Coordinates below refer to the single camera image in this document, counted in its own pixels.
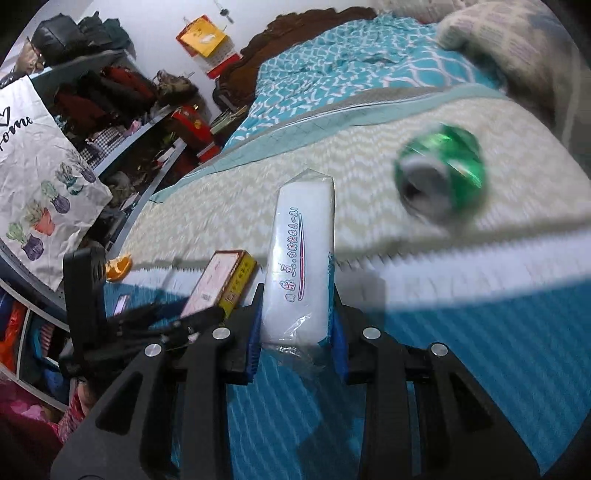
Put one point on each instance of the grey metal shelf rack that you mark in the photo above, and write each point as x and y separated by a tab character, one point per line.
138	134

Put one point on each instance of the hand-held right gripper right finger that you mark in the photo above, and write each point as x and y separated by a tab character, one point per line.
339	350

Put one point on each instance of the red gift box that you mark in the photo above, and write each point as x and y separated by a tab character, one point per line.
194	127

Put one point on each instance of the teal patterned duvet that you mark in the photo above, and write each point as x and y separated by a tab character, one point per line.
351	64

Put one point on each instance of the carved wooden headboard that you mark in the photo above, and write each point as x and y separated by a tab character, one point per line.
272	41

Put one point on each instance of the brown yellow small box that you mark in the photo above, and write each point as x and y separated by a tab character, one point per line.
217	281

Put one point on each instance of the white cactus print cloth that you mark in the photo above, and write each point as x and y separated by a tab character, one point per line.
37	175

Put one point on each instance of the red yellow wall calendar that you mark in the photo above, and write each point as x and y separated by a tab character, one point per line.
205	39

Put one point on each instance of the pile of black bags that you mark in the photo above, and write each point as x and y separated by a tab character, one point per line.
69	37

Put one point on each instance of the pink floral cloth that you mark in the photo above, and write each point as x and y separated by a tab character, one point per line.
23	415

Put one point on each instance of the camouflage bag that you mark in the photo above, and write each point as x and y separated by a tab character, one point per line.
173	85

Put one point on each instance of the hanging dark ornament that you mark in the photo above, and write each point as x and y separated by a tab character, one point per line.
224	11

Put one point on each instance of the row of dark red clothes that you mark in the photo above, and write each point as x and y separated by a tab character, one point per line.
106	92

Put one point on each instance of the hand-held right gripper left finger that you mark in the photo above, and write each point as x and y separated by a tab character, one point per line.
251	341

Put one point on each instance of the green drink can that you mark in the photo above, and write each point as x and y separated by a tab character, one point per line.
443	170

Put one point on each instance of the blue grid blanket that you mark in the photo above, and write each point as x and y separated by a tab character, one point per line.
461	360

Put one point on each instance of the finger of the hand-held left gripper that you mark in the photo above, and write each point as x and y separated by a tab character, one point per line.
147	316
194	325

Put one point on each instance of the orange peel piece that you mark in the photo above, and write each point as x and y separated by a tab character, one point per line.
117	268

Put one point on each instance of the beige zigzag mat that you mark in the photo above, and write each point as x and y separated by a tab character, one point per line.
369	152

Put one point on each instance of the patterned white pillow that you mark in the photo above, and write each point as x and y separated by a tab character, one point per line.
508	50

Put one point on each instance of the white tissue pack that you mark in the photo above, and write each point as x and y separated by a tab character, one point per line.
298	258

